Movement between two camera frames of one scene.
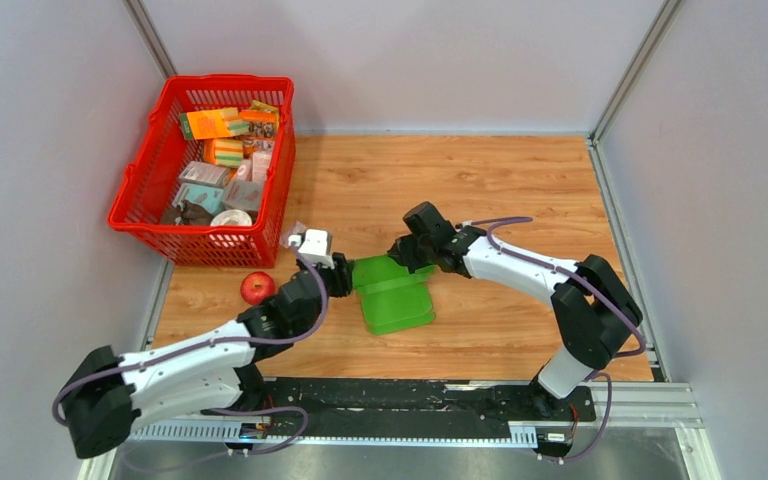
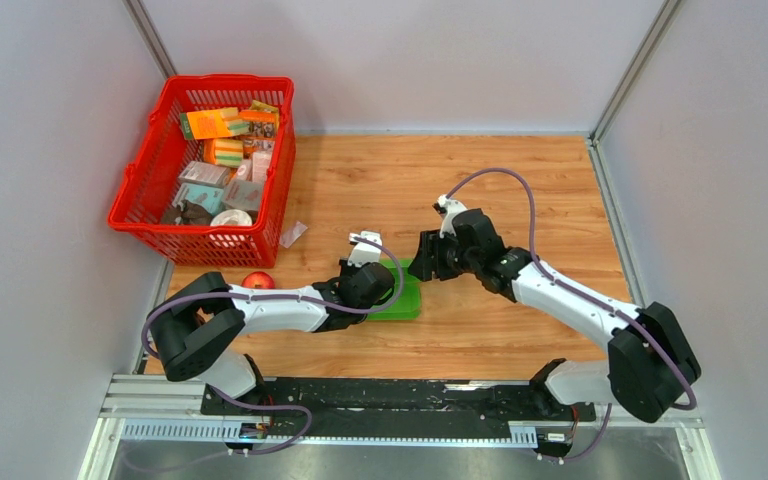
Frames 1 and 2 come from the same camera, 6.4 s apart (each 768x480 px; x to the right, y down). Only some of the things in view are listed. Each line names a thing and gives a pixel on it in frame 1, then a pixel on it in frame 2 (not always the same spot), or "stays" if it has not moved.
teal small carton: (208, 197) stays
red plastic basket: (150, 179) stays
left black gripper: (341, 275) to (346, 268)
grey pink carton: (243, 195) stays
